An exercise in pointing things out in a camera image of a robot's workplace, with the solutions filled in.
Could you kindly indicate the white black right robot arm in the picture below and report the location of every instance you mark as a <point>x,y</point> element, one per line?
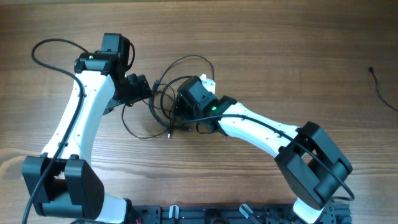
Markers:
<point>307,157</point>

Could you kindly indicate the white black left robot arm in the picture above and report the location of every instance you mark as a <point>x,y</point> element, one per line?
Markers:
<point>60,181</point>

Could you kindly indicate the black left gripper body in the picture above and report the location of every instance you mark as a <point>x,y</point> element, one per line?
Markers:
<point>140,86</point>

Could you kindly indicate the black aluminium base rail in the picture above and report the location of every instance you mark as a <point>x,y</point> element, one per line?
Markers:
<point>233,214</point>

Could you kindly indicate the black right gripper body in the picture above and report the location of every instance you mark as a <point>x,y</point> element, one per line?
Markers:
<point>180,112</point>

